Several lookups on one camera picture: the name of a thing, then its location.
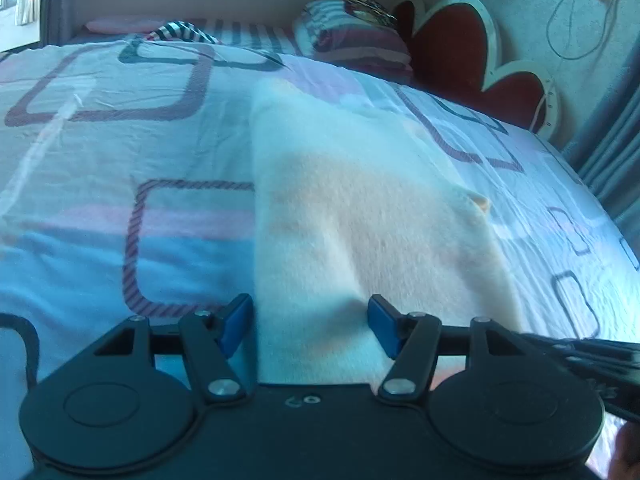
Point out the pink pillow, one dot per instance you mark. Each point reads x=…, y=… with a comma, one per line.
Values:
x=120, y=24

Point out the striped bed sheet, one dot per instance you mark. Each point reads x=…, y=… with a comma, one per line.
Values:
x=250, y=35

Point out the grey pleated curtain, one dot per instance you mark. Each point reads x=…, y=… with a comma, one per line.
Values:
x=615, y=160

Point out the striped pillow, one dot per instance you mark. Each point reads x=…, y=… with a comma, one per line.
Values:
x=350, y=40

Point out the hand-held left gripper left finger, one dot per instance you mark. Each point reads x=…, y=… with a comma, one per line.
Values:
x=235, y=325

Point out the cream fleece towel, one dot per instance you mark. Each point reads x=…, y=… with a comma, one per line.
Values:
x=350, y=210

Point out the dark patterned cloth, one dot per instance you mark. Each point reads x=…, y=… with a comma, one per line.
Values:
x=372, y=10

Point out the striped cloth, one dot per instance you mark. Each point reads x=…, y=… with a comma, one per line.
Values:
x=182, y=31

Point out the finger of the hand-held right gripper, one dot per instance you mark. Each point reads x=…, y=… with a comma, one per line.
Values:
x=590, y=349
x=622, y=397

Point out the red heart-shaped headboard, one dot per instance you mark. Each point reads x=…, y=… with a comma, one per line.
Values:
x=450, y=50

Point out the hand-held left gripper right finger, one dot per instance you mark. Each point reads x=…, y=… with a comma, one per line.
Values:
x=382, y=327

